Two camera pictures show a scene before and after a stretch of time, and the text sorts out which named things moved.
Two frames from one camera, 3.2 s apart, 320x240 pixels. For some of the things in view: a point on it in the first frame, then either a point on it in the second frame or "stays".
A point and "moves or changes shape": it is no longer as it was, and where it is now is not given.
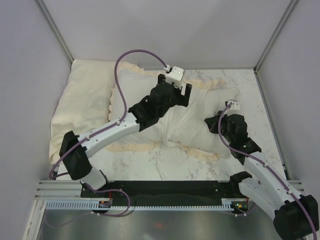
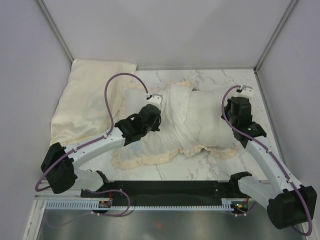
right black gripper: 212,122 → 228,106
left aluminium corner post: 56,30 stays
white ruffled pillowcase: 178,128 moves or changes shape
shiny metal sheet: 155,224 stays
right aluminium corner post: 289,8 stays
